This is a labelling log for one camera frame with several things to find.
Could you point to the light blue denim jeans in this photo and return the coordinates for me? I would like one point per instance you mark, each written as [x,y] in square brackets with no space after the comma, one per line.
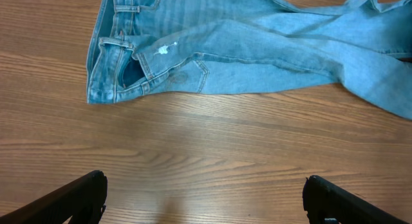
[143,47]

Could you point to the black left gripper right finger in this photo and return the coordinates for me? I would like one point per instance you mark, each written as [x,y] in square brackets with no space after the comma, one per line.
[326,202]

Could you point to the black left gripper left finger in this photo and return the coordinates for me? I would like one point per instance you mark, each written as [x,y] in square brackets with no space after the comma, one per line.
[80,201]

